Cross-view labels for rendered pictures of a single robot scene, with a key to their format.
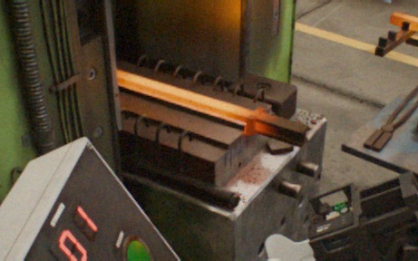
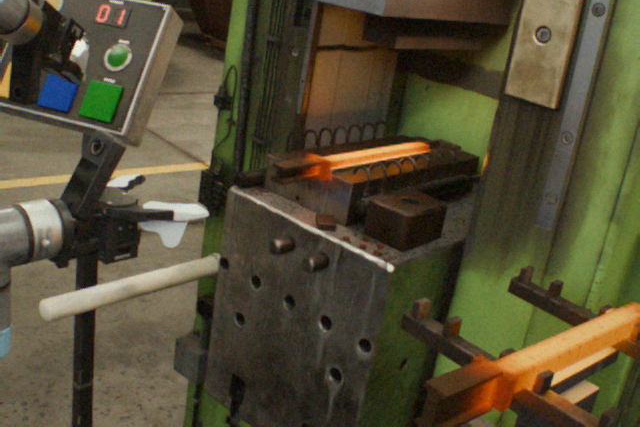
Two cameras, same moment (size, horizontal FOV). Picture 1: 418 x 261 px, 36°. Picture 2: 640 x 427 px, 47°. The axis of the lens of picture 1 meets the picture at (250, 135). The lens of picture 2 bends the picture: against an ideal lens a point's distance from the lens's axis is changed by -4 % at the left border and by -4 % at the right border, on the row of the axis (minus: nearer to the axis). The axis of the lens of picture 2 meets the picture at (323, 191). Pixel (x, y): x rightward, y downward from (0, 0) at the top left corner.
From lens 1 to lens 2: 172 cm
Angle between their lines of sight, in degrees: 89
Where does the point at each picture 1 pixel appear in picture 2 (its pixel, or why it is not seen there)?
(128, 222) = (136, 45)
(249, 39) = (484, 182)
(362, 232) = not seen: hidden behind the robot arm
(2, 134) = (235, 39)
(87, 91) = (288, 60)
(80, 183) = (139, 9)
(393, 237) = not seen: hidden behind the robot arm
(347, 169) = not seen: outside the picture
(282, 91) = (394, 204)
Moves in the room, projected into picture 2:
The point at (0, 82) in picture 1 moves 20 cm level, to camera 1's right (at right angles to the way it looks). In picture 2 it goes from (243, 9) to (207, 14)
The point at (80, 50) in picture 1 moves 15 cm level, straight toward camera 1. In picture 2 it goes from (291, 27) to (217, 16)
